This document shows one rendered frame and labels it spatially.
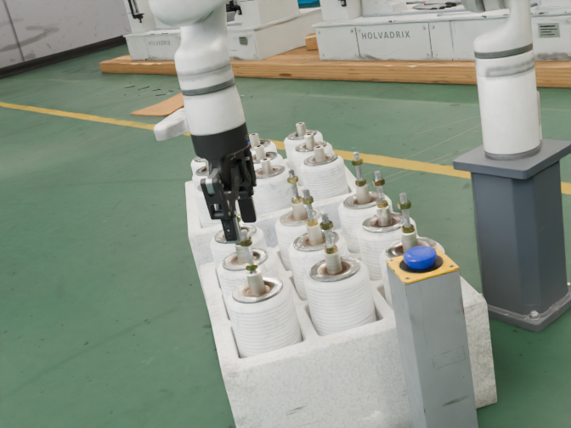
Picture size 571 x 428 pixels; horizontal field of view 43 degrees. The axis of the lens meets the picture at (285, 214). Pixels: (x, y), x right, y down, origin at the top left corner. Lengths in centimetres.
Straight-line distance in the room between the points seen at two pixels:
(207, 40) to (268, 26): 334
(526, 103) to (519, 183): 13
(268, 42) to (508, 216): 314
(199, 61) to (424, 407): 52
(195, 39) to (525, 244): 66
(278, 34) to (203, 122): 340
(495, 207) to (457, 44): 197
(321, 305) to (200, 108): 33
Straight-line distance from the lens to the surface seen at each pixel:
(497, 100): 122
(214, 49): 92
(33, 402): 148
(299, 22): 441
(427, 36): 328
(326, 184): 154
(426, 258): 87
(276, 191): 152
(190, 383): 136
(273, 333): 103
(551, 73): 288
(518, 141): 124
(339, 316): 104
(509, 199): 125
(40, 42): 746
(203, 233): 151
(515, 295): 133
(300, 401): 106
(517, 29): 119
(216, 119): 92
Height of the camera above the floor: 71
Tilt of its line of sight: 21 degrees down
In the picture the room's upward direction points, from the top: 12 degrees counter-clockwise
